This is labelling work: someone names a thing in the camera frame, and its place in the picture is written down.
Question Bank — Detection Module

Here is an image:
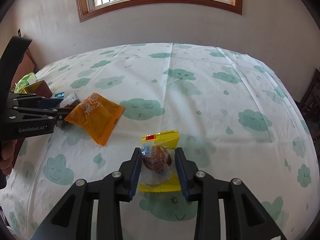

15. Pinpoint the dark seed snack packet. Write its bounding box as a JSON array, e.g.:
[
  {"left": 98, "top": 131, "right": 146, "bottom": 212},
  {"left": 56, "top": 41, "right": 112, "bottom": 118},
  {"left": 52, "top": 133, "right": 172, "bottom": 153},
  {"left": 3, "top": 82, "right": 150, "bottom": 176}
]
[{"left": 56, "top": 93, "right": 82, "bottom": 130}]

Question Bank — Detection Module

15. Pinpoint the orange snack bag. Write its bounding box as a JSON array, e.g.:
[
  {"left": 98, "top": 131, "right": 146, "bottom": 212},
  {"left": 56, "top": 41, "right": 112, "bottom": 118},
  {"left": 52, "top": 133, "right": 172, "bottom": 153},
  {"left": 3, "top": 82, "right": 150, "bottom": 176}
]
[{"left": 65, "top": 93, "right": 125, "bottom": 146}]

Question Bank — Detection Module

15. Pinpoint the small blue candy packet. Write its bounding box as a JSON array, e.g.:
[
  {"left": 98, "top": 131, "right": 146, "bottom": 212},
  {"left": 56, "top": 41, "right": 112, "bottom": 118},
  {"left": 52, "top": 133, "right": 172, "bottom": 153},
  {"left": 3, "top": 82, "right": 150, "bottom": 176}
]
[{"left": 54, "top": 92, "right": 65, "bottom": 99}]

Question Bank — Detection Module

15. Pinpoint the green tissue pack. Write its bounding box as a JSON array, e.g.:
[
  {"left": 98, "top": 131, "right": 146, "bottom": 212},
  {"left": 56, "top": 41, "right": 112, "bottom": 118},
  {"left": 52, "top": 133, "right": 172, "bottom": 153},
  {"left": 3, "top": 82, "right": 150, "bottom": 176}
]
[{"left": 14, "top": 72, "right": 37, "bottom": 93}]

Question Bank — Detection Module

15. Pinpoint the gold red toffee tin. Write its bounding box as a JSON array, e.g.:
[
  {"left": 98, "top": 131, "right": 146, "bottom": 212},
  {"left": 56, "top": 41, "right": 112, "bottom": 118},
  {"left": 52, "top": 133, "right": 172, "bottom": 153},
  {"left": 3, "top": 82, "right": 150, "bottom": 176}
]
[{"left": 21, "top": 80, "right": 53, "bottom": 98}]

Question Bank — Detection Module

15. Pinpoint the yellow-edged pastry packet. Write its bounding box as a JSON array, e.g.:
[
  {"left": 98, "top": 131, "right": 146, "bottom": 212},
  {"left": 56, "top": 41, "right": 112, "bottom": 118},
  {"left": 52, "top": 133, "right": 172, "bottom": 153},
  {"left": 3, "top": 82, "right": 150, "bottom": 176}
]
[{"left": 139, "top": 130, "right": 181, "bottom": 193}]

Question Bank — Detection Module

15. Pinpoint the pink cloth-covered furniture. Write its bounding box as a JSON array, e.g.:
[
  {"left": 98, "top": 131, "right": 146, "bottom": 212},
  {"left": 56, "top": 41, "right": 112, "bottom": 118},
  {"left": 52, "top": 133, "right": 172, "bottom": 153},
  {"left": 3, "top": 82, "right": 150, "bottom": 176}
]
[{"left": 10, "top": 49, "right": 35, "bottom": 92}]

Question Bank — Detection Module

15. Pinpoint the white cloud-print tablecloth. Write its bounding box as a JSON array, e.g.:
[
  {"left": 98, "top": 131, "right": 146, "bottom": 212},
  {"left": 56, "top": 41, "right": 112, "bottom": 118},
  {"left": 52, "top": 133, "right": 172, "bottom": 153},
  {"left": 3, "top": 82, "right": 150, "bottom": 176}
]
[{"left": 1, "top": 43, "right": 319, "bottom": 239}]

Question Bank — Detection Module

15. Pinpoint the person's left hand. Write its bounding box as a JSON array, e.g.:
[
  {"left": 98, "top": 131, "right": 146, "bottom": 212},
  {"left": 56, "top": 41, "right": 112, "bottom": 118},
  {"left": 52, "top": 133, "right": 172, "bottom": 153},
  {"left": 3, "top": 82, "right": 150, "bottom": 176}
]
[{"left": 1, "top": 140, "right": 17, "bottom": 175}]

